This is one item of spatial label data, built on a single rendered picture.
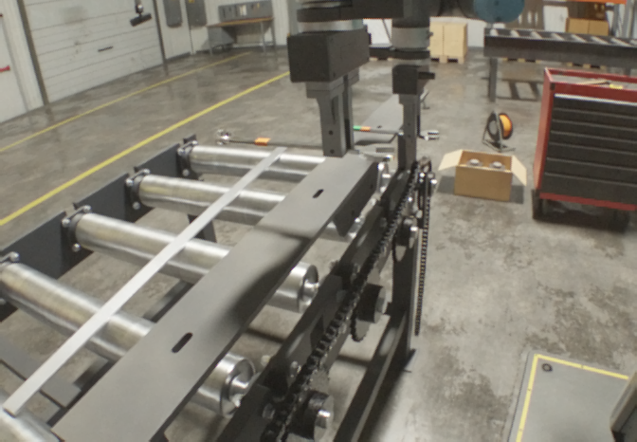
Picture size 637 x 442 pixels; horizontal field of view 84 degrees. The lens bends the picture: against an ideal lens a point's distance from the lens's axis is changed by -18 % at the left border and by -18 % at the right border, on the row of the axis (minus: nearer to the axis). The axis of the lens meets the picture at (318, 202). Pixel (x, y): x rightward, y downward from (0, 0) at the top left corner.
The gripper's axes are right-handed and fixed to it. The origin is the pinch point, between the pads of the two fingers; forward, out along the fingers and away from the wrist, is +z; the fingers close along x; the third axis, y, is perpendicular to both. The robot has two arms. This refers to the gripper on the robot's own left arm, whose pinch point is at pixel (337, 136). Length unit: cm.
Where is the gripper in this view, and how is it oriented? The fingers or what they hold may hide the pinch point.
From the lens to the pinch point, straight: 52.4
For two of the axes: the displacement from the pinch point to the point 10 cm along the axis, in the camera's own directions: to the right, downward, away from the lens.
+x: -4.1, 4.6, -7.9
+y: -9.1, -1.3, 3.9
